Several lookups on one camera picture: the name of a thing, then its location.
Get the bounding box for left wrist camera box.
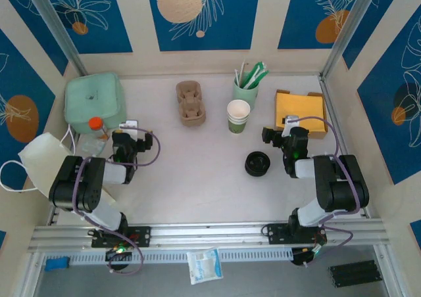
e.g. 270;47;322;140
118;119;139;131

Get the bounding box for printed white paper bag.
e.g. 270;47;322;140
0;124;118;209

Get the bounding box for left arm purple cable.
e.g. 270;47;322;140
71;127;162;276

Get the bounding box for cardboard napkin box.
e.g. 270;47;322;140
274;89;329;140

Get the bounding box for black ribbed bars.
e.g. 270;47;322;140
328;260;384;288

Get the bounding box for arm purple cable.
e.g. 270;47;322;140
71;127;162;276
289;116;361;268

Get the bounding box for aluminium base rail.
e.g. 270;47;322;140
31;219;387;252

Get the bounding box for mint green straw holder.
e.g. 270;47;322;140
233;78;260;108

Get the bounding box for aluminium corner post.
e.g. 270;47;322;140
320;0;385;81
23;0;89;77

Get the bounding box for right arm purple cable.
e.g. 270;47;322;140
289;116;361;268

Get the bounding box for aluminium side rail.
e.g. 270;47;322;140
318;75;372;219

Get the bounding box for white wrapped straw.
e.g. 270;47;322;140
245;66;259;89

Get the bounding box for green wrapped straw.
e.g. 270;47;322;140
245;62;264;89
251;68;269;89

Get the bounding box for aluminium frame strut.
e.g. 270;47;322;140
373;244;405;297
18;250;44;297

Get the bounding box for white blue plastic packet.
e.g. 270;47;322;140
186;246;224;285

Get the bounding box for cardboard cup carrier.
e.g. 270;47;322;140
175;81;208;127

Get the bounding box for mint green lidded container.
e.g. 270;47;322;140
64;72;128;134

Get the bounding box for white slotted cable duct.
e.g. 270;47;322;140
70;248;293;265

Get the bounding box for clear bottle orange cap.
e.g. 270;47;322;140
80;116;110;156

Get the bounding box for yellow paper napkin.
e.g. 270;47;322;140
275;92;327;134

